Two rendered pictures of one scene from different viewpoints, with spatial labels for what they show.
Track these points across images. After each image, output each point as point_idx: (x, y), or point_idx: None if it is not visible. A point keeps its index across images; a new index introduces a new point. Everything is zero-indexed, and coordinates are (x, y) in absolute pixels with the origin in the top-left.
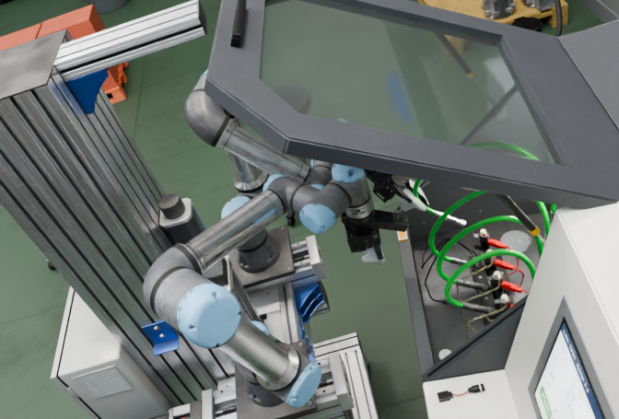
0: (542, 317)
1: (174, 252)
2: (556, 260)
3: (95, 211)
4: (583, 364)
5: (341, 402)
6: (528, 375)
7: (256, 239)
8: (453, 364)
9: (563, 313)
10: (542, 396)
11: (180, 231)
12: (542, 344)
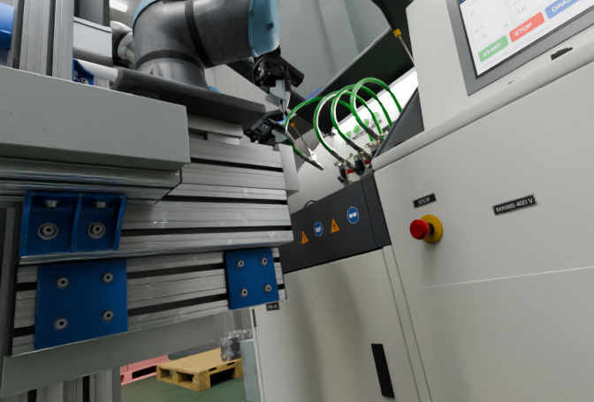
0: (438, 45)
1: None
2: (424, 10)
3: None
4: None
5: (284, 165)
6: (459, 93)
7: None
8: (390, 141)
9: (453, 0)
10: (485, 56)
11: None
12: (453, 50)
